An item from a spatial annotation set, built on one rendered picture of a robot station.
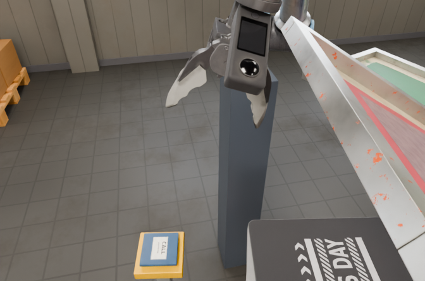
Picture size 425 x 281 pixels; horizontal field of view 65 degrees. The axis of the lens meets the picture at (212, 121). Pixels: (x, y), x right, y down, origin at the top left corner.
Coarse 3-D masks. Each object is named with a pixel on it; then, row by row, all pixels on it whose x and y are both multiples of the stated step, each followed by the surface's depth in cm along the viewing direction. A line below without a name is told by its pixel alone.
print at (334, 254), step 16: (304, 240) 97; (320, 240) 97; (336, 240) 97; (352, 240) 97; (304, 256) 93; (320, 256) 93; (336, 256) 93; (352, 256) 93; (368, 256) 93; (304, 272) 89; (320, 272) 89; (336, 272) 89; (352, 272) 89; (368, 272) 89
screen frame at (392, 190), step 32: (288, 32) 70; (320, 64) 54; (352, 64) 76; (320, 96) 50; (352, 96) 48; (384, 96) 81; (352, 128) 42; (352, 160) 39; (384, 160) 36; (384, 192) 34; (416, 192) 33; (384, 224) 32; (416, 224) 30; (416, 256) 29
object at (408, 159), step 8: (392, 144) 55; (400, 152) 54; (408, 152) 57; (408, 160) 53; (416, 160) 56; (408, 168) 50; (416, 168) 52; (424, 168) 55; (416, 176) 50; (424, 176) 52; (424, 184) 49; (424, 192) 46
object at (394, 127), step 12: (348, 84) 71; (360, 96) 69; (372, 108) 66; (384, 108) 73; (384, 120) 65; (396, 120) 71; (408, 120) 79; (384, 132) 58; (396, 132) 63; (408, 132) 69; (420, 132) 76; (408, 144) 61; (420, 144) 67; (420, 156) 60
